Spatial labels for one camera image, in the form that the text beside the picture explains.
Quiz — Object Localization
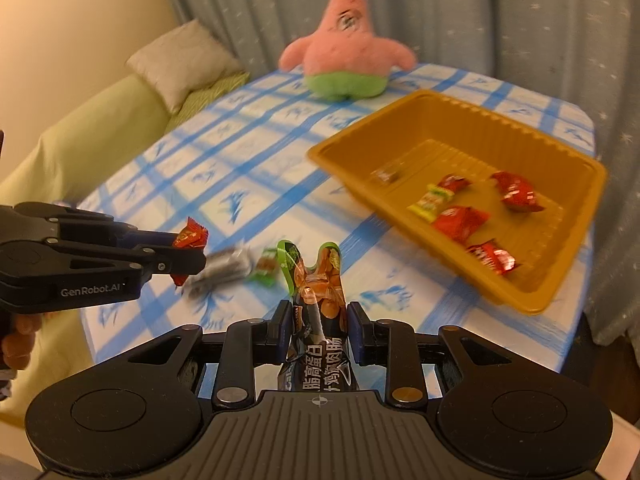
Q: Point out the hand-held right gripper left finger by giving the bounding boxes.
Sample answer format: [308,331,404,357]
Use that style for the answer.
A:
[127,301,293,409]

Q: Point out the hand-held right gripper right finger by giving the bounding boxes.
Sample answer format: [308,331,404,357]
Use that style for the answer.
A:
[346,301,521,403]

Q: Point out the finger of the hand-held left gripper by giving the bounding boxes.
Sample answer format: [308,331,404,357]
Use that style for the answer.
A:
[112,245,207,286]
[107,222,183,250]

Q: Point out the small red orange candy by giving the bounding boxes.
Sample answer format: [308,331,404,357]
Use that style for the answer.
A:
[171,216,209,286]

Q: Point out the dark sausage snack packet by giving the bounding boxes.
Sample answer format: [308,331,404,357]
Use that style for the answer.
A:
[276,240,362,393]

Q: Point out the red snack packet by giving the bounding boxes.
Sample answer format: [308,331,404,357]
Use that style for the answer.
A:
[465,240,517,277]
[431,205,491,243]
[436,173,472,193]

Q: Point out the golden plastic tray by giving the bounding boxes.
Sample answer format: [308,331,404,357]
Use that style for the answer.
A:
[306,89,608,316]

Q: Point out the person's left hand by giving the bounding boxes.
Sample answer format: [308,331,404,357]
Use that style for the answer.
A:
[0,312,44,372]

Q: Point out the silver snack packet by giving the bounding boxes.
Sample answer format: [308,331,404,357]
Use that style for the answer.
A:
[187,246,253,301]

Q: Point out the small green candy packet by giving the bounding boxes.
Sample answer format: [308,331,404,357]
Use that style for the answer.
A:
[248,247,280,287]

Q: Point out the blue checked tablecloth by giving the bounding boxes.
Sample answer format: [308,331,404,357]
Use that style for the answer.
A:
[75,62,598,396]

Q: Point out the light green sofa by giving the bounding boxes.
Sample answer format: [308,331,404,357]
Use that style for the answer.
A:
[0,74,171,211]

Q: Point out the yellow green wrapped candy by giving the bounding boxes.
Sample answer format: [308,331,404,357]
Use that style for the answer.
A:
[406,185,453,222]

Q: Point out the patterned green cushion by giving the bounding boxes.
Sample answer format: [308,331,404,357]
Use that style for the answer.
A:
[165,72,251,133]

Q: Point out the small brown candy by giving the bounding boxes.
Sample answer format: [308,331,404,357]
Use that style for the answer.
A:
[371,165,401,186]

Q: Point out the beige pillow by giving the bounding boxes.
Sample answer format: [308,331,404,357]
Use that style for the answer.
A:
[125,20,246,115]

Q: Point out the red foil wrapped candy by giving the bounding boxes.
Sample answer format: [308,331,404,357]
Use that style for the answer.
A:
[489,171,546,212]

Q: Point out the pink starfish plush toy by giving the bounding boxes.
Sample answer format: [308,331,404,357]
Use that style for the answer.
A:
[278,0,417,101]

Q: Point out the grey star print curtain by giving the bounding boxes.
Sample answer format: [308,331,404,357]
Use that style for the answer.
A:
[155,0,640,346]

